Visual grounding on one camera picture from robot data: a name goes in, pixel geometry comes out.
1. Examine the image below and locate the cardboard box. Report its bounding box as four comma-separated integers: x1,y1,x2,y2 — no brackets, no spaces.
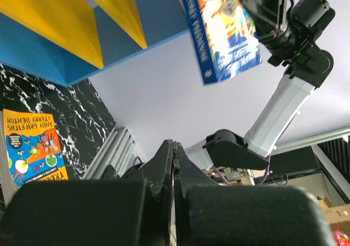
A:
317,197,349,225

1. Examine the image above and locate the aluminium rail frame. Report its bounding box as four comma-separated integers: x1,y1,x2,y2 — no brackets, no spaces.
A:
83,126,349,180

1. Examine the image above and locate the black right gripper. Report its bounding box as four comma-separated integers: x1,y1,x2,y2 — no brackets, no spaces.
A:
240,0,335,66

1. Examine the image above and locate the colourful wooden bookshelf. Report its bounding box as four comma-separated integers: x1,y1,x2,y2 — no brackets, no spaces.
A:
1,0,188,86

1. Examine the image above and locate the yellow 130-storey treehouse book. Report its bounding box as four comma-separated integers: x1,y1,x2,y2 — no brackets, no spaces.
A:
1,109,70,206

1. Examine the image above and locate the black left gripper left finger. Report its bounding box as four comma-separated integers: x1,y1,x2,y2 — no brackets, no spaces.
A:
122,140,174,245

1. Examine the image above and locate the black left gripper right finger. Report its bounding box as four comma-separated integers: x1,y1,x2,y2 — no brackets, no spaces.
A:
173,142,219,245

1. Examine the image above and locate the blue 91-storey treehouse book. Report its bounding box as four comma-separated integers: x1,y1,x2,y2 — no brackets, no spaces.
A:
182,0,262,85

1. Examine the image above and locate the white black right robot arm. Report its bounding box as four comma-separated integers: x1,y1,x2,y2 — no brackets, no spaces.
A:
186,0,335,170

